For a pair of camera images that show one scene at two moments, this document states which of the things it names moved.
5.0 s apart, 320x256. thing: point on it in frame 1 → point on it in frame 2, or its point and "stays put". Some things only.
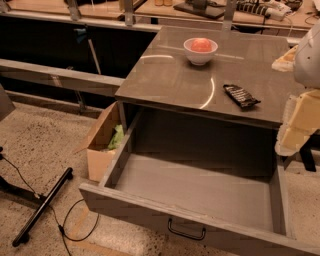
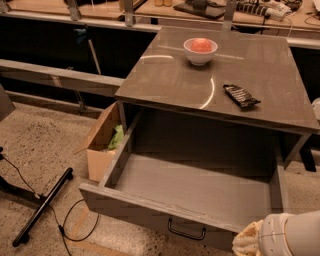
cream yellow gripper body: x=308 y=61 → x=271 y=233
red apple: x=201 y=45 stays put
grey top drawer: x=241 y=203 stays put
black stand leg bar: x=23 y=234 stays put
